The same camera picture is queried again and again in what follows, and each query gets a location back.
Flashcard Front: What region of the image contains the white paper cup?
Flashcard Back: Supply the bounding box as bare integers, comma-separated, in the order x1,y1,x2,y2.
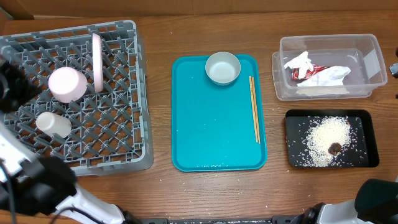
35,112,72,138

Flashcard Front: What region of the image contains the small pink bowl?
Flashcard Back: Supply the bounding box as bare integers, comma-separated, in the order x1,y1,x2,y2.
49,67,88,103

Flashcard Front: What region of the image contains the large white plate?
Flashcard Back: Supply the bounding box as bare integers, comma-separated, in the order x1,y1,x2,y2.
92,34,103,93

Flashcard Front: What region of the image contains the small white tissue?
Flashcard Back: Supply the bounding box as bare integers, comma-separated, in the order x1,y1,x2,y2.
284,51,313,74

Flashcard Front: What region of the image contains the pile of white rice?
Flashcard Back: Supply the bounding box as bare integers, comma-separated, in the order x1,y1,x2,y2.
287,115,368,167

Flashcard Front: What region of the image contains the brown food scrap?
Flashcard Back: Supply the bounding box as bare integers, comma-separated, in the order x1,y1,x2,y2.
328,142,343,156

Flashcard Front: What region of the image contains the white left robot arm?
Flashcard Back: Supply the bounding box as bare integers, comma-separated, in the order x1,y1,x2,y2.
1,124,142,224

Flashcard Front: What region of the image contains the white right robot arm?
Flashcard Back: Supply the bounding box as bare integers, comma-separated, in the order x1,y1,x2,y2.
290,179,397,224

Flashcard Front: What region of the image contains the black food waste tray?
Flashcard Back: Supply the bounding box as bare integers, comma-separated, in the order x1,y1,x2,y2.
285,110,379,167

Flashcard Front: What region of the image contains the grey dish rack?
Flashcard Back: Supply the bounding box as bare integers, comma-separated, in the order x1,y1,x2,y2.
1,20,154,176

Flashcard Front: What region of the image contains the teal plastic tray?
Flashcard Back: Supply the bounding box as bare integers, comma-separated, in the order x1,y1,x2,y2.
171,54,267,172

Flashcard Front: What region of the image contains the grey saucer bowl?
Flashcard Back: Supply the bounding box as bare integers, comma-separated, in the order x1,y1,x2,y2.
205,52,241,86

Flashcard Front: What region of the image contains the wooden chopstick left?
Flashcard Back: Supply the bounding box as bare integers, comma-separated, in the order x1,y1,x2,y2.
249,76,259,143

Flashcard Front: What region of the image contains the wooden chopstick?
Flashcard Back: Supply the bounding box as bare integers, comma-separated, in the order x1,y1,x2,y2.
249,76,259,143
251,77,261,144

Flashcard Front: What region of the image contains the wooden chopstick right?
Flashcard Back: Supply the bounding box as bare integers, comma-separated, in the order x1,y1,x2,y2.
251,77,261,144

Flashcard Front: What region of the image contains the red snack wrapper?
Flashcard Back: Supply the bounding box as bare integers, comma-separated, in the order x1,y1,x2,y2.
292,65,329,80

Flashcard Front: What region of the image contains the clear plastic bin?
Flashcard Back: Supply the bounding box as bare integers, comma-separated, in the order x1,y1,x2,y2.
272,34,387,101

